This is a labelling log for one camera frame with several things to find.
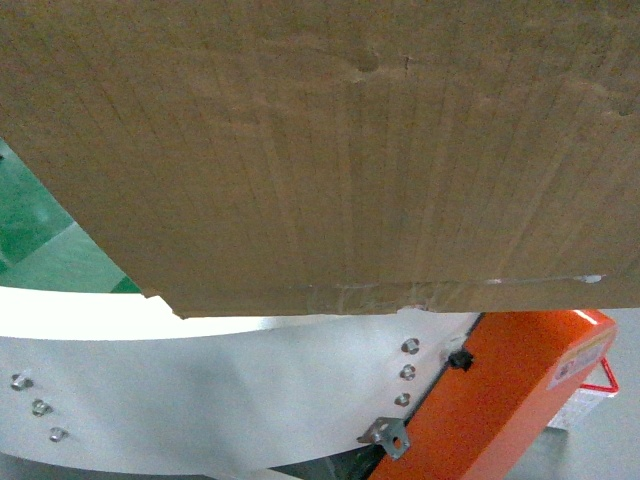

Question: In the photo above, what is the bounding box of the large cardboard box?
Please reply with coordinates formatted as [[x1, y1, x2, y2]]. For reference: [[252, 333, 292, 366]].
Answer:
[[1, 1, 639, 317]]

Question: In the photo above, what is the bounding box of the orange motor cover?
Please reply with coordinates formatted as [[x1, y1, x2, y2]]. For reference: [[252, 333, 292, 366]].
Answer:
[[371, 310, 618, 479]]

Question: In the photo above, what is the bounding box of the metal angle bracket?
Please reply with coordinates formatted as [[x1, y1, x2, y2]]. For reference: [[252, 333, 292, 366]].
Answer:
[[357, 417, 411, 460]]

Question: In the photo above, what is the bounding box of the white conveyor frame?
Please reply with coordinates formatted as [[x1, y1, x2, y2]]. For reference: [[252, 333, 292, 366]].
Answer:
[[1, 287, 477, 478]]

